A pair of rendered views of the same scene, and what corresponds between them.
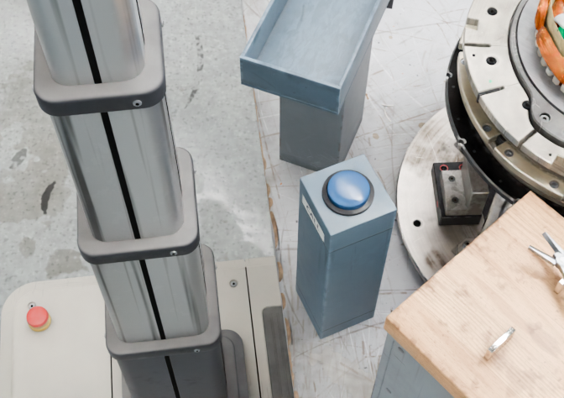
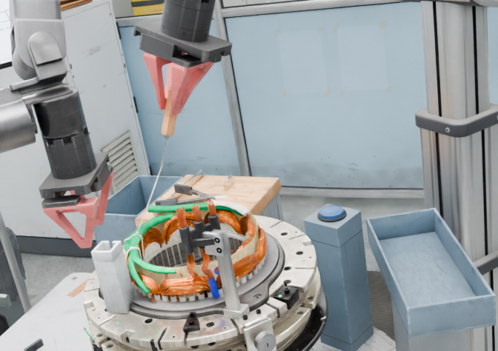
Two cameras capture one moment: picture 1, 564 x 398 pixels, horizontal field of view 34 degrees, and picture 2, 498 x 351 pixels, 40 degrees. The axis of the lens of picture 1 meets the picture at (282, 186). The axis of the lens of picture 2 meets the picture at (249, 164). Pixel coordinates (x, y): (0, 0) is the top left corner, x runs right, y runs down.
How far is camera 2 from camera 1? 150 cm
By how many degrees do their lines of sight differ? 98
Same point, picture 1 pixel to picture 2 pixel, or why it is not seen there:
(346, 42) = (397, 268)
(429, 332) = (259, 181)
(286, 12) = (452, 266)
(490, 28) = (294, 245)
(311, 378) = not seen: hidden behind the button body
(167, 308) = not seen: hidden behind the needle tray
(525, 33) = (270, 243)
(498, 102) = (269, 221)
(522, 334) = (219, 192)
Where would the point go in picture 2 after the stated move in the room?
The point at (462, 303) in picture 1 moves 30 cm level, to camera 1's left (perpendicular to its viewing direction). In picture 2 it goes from (250, 189) to (390, 144)
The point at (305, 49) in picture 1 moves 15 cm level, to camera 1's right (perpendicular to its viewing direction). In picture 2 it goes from (418, 255) to (330, 289)
